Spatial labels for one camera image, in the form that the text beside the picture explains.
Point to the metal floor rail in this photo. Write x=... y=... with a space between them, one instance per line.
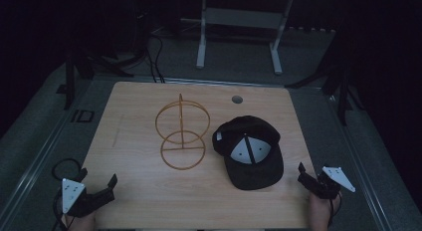
x=36 y=162
x=361 y=178

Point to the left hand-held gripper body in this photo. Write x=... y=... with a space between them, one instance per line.
x=94 y=199

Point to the grey round table grommet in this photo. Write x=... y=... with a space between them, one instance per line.
x=237 y=99

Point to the black tripod stand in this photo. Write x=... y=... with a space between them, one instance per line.
x=69 y=82
x=343 y=101

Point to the black floor socket box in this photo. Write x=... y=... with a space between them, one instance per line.
x=83 y=116

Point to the person's right hand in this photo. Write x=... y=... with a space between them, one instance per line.
x=318 y=215

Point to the white metal desk frame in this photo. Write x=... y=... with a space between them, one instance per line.
x=239 y=18

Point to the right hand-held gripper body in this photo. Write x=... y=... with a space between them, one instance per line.
x=318 y=189

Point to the black baseball cap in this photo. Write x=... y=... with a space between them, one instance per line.
x=253 y=178

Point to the person's left hand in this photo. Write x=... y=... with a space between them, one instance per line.
x=83 y=223

